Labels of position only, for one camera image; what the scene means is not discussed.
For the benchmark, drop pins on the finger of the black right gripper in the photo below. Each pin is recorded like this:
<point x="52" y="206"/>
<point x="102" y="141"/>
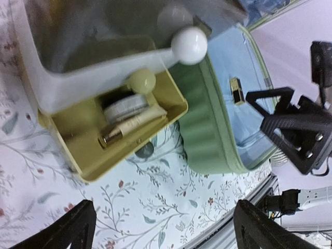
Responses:
<point x="306" y="145"/>
<point x="271" y="107"/>

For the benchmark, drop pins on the round cream compact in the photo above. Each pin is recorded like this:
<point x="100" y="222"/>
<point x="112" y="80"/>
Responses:
<point x="125" y="108"/>

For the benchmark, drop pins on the black gold lipstick tube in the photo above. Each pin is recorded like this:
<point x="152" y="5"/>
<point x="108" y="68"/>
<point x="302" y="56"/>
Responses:
<point x="237" y="92"/>

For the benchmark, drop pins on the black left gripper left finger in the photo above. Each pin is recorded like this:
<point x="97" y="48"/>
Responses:
<point x="75" y="229"/>

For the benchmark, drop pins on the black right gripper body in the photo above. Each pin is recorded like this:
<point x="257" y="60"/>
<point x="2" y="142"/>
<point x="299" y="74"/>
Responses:
<point x="321" y="75"/>

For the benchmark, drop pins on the drawer cabinet with dark top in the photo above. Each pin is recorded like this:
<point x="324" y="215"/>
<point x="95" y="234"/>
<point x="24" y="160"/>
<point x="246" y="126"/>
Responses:
<point x="76" y="56"/>

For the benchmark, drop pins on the slim gold cosmetic pencil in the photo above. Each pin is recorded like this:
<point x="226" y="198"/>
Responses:
<point x="117" y="131"/>

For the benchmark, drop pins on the floral white tablecloth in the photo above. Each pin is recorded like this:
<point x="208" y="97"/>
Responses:
<point x="155" y="203"/>

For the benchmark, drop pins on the green hard-shell suitcase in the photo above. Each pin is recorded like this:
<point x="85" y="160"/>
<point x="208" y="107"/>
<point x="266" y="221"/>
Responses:
<point x="219" y="135"/>

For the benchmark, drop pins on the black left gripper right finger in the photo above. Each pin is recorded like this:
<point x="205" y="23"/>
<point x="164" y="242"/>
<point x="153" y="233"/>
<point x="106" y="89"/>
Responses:
<point x="254" y="229"/>

